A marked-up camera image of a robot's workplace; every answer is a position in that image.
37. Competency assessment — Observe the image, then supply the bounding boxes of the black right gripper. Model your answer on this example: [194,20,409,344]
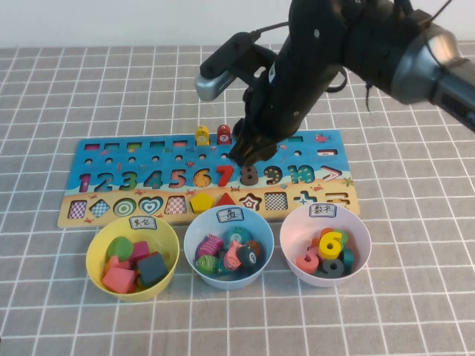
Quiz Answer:
[228,51,346,167]

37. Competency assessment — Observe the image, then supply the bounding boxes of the yellow wooden fish piece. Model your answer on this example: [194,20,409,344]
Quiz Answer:
[194,125,211,146]

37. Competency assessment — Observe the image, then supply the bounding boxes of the paper label on blue bowl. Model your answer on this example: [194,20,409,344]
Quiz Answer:
[216,207,246,224]

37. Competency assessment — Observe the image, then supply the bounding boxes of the pale pink plastic bowl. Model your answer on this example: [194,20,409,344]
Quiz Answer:
[278,205,372,289]

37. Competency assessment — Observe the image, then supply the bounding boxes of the paper label on pink bowl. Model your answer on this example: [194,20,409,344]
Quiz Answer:
[308,203,338,218]

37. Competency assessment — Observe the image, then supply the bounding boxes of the blue ocean wooden puzzle board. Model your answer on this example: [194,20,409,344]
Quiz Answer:
[56,129,360,228]

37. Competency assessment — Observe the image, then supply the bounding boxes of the paper label on yellow bowl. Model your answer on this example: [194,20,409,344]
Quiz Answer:
[128,216,158,231]

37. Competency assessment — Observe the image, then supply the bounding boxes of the light blue plastic bowl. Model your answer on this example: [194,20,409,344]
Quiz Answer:
[183,207,275,289]

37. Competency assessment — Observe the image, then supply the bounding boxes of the yellow plastic bowl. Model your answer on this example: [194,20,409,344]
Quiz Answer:
[85,216,180,302]

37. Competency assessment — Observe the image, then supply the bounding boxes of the brown wooden number eight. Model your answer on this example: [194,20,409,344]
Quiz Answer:
[239,165,260,186]

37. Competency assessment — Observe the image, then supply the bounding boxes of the red wooden fish number seven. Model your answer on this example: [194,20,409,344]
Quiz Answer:
[216,124,233,145]

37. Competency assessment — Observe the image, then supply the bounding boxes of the red wooden triangle block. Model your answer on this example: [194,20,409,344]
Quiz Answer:
[214,192,238,208]

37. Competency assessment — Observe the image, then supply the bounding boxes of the yellow wooden pentagon block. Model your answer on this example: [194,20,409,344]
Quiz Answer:
[190,192,217,214]

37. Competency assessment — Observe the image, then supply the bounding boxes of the teal wooden fish number two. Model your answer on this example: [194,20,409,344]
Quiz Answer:
[226,228,248,245]

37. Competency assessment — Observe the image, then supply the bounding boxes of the pink striped wooden fish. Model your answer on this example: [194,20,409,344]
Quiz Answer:
[195,233,223,258]

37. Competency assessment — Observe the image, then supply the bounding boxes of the dark wooden fish number nine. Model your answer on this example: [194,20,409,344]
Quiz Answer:
[237,244,259,268]

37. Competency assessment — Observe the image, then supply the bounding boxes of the pink spotted wooden fish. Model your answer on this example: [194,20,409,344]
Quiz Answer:
[223,240,244,268]

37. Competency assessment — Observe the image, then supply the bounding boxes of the green and yellow wooden fish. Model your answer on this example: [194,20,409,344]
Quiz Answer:
[195,254,218,274]

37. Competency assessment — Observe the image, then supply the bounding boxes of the yellow wooden number six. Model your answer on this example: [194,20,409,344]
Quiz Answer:
[318,228,343,260]

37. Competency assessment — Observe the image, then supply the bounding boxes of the teal green wooden fish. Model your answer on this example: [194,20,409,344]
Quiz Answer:
[214,259,238,276]

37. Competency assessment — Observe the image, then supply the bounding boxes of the pink wooden number five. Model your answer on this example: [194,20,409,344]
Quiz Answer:
[295,247,320,274]

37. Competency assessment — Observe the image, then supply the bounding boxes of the dark grey wooden number nine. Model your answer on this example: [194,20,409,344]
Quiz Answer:
[313,257,345,279]

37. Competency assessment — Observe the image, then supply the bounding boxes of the teal wooden number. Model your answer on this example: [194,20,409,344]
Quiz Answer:
[341,248,354,275]

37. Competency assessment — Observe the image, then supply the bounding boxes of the magenta wooden block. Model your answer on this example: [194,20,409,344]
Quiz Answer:
[130,240,150,263]

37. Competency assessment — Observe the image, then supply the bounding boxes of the dark teal wooden square block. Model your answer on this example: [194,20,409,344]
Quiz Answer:
[136,252,168,287]

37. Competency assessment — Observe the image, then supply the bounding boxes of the green wooden circle block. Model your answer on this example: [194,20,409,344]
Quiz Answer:
[105,237,134,260]

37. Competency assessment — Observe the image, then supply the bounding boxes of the coral wooden heart block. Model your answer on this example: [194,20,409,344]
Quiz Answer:
[105,255,131,275]

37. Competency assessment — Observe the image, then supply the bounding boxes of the pink wooden trapezoid block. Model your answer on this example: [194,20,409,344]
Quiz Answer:
[102,267,137,294]

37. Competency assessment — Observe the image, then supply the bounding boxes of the grey grid tablecloth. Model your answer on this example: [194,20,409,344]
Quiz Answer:
[0,41,475,356]

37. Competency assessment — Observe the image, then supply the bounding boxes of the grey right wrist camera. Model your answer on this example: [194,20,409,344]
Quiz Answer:
[195,31,278,102]

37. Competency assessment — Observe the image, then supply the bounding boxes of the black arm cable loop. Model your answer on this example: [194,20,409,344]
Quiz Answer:
[325,66,349,93]

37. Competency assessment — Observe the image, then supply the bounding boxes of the black camera cable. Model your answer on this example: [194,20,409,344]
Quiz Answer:
[251,21,291,38]

